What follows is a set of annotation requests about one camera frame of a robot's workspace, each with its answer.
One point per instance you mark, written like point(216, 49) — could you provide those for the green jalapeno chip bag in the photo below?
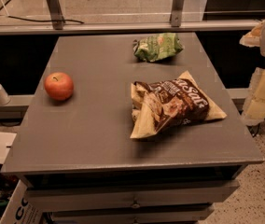
point(157, 47)

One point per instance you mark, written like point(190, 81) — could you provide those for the brown and cream chip bag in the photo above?
point(160, 105)

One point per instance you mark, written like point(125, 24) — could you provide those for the red apple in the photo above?
point(59, 86)

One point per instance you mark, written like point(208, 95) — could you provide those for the grey drawer cabinet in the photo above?
point(78, 158)

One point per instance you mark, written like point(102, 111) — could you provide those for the white cardboard box with lettering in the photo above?
point(19, 210)

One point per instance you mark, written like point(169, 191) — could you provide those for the metal frame rail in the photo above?
point(79, 17)

